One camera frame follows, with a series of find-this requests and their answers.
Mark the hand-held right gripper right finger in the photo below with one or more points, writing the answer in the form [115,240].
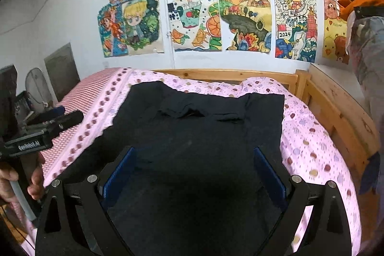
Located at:
[270,178]

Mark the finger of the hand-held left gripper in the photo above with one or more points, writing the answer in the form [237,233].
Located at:
[49,115]
[66,122]

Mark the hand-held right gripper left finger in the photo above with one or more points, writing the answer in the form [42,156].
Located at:
[117,178]

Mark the black padded jacket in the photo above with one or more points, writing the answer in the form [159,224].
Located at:
[195,139]

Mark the person's left hand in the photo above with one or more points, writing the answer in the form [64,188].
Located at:
[37,178]

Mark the black plastic crate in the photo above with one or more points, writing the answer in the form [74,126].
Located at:
[24,103]

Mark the white electric fan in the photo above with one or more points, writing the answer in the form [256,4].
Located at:
[37,85]

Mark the red checked bed sheet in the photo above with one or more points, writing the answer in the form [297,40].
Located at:
[90,88]

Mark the pink apple-print quilt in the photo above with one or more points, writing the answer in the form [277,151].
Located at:
[315,154]

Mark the blue cloth piece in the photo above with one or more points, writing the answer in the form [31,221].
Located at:
[370,172]

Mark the swimming girl drawing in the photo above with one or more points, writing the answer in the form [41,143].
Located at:
[111,31]

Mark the blond figure drawing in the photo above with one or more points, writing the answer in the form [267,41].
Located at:
[138,25]

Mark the city tower drawing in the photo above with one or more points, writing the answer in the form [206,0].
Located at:
[295,28]

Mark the plastic-wrapped bedding bundle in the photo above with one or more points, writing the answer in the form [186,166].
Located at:
[372,64]

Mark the bear and chick drawing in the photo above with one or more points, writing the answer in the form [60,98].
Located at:
[333,34]

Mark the hill landscape drawing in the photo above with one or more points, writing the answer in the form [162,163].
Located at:
[243,19]

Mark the turtle and ship drawing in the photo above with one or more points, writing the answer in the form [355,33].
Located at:
[195,22]

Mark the orange cloth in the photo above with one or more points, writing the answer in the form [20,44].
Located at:
[369,1]

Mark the grey wall panel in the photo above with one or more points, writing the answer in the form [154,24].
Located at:
[61,70]

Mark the wooden bed frame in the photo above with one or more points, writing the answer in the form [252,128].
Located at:
[330,94]

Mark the white wall pipe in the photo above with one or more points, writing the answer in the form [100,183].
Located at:
[168,64]

